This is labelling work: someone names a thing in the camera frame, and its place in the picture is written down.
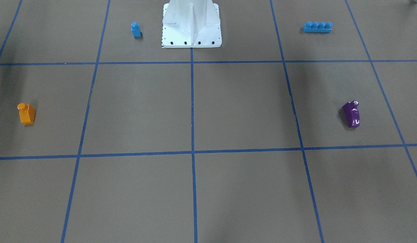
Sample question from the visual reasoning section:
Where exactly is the purple trapezoid block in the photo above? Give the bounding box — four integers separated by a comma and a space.
342, 100, 361, 129

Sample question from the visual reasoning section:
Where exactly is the orange trapezoid block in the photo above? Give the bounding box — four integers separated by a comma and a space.
17, 103, 36, 126

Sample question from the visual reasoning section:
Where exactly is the small blue block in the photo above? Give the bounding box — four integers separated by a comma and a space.
131, 22, 142, 37

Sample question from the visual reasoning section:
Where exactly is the long blue studded brick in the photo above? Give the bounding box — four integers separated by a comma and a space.
303, 21, 333, 33

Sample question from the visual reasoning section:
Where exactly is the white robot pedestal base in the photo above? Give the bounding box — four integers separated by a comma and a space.
161, 0, 222, 48

